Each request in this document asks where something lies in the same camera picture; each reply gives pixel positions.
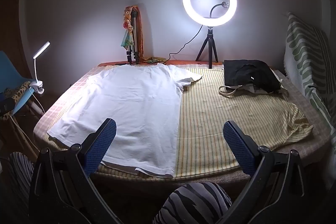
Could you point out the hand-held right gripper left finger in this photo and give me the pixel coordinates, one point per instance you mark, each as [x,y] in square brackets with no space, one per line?
[101,145]

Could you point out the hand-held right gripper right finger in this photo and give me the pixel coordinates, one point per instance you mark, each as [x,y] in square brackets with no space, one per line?
[237,145]

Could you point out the white t-shirt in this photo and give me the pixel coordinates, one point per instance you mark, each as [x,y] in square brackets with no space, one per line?
[131,108]

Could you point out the yellow striped cloth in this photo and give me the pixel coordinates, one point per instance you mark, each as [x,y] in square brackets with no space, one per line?
[210,121]

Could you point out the beige tote bag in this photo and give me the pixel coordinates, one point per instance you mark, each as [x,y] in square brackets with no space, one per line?
[252,88]

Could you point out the black cloth bag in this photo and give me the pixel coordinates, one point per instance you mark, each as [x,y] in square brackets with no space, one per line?
[249,74]

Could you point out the zebra striped pants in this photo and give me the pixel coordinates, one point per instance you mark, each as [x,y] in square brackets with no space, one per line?
[189,203]

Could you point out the pink checked blanket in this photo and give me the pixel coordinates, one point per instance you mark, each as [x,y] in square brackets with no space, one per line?
[309,113]

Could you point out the white clip lamp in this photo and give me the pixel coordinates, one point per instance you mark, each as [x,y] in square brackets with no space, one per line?
[35,85]

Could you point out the leopard print cloth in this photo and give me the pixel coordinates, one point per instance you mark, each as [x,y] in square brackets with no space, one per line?
[21,87]

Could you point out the green patterned cloth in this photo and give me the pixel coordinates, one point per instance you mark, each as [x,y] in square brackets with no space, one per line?
[155,59]

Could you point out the small black tripod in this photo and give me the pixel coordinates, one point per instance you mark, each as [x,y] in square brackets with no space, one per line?
[209,40]

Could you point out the colourful patterned scarf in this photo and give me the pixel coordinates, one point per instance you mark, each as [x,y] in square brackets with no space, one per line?
[126,39]

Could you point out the folded silver tripod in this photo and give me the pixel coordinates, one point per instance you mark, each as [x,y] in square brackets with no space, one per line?
[134,37]

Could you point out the green patterned cushion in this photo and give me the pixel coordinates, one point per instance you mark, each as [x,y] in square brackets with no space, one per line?
[302,50]

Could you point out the orange cloth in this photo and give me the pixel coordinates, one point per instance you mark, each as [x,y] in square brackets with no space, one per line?
[141,37]

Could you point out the blue chair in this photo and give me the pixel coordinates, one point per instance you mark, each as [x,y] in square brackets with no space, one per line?
[8,66]

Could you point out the gooseneck phone holder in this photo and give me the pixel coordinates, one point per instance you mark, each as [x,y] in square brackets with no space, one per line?
[214,9]

